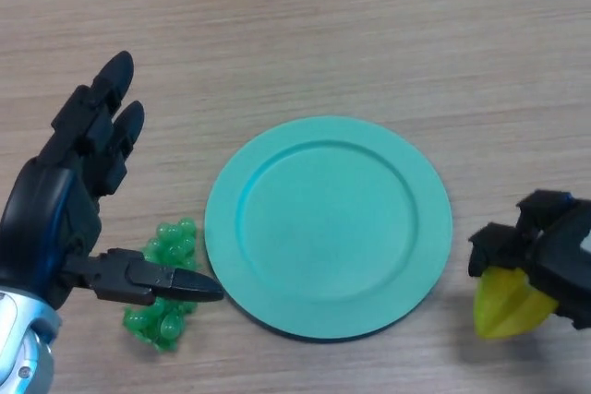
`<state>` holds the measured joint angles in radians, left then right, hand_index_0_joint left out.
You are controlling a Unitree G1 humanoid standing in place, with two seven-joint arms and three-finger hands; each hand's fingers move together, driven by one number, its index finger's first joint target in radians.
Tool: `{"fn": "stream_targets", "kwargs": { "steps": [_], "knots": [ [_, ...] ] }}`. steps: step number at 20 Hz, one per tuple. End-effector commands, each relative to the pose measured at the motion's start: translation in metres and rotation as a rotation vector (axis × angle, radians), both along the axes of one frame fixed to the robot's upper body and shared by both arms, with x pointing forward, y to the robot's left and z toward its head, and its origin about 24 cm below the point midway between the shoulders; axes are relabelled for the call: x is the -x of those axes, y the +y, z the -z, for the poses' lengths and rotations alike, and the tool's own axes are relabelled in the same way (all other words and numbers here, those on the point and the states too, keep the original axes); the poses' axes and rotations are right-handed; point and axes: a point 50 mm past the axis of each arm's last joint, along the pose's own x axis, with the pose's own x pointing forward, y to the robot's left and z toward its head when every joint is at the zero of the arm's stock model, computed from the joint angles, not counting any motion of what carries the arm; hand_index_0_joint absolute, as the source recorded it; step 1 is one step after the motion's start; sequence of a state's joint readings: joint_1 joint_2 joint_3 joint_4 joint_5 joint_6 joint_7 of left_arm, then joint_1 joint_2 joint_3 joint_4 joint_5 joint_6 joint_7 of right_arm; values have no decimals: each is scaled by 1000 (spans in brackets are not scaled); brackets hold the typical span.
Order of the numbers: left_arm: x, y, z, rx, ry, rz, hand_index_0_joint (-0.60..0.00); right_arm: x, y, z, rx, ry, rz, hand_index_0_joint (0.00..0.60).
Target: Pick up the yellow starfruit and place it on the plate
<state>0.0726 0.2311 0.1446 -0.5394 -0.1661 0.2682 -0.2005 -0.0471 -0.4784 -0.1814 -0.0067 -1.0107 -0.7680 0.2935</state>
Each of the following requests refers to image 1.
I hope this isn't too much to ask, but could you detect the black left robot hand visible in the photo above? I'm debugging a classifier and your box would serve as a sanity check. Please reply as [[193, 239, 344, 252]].
[[0, 50, 225, 311]]

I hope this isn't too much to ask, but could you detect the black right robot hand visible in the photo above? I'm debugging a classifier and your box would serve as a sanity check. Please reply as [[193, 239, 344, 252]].
[[467, 188, 591, 331]]

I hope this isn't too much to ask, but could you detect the yellow starfruit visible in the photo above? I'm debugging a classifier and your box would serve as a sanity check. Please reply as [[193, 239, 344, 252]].
[[473, 266, 559, 342]]

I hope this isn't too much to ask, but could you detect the green round plate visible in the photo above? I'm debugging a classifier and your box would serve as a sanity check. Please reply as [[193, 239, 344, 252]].
[[204, 115, 453, 343]]

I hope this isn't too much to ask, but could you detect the green grape bunch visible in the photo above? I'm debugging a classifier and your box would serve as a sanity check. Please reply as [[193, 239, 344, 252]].
[[122, 217, 199, 353]]

